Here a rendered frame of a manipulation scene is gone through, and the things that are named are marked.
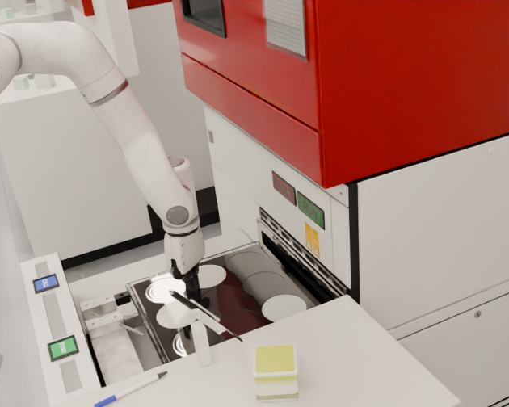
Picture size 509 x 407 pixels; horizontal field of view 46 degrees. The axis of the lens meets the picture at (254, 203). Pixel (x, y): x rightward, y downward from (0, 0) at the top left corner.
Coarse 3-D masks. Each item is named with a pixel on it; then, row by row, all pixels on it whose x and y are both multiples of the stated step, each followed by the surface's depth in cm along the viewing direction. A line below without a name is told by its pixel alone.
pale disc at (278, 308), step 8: (280, 296) 140; (288, 296) 140; (296, 296) 139; (264, 304) 138; (272, 304) 138; (280, 304) 137; (288, 304) 137; (296, 304) 137; (304, 304) 136; (264, 312) 135; (272, 312) 135; (280, 312) 135; (288, 312) 135; (296, 312) 134; (272, 320) 133
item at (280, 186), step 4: (276, 176) 146; (276, 180) 147; (280, 180) 144; (276, 184) 147; (280, 184) 145; (284, 184) 143; (276, 188) 148; (280, 188) 146; (284, 188) 143; (288, 188) 141; (280, 192) 146; (284, 192) 144; (288, 192) 142; (292, 192) 140; (288, 196) 142; (292, 196) 140; (292, 200) 141
